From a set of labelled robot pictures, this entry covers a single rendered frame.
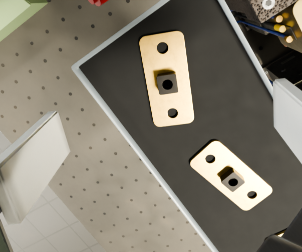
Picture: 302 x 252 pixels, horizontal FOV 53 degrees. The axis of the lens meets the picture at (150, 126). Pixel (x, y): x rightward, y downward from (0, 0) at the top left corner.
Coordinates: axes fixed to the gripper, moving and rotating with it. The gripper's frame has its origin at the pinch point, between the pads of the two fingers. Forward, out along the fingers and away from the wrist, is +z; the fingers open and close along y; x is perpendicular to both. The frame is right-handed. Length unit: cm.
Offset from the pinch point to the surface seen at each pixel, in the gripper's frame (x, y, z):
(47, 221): -106, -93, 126
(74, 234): -117, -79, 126
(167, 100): -1.8, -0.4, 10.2
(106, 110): -1.8, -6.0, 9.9
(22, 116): -16, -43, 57
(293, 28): 1.2, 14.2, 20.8
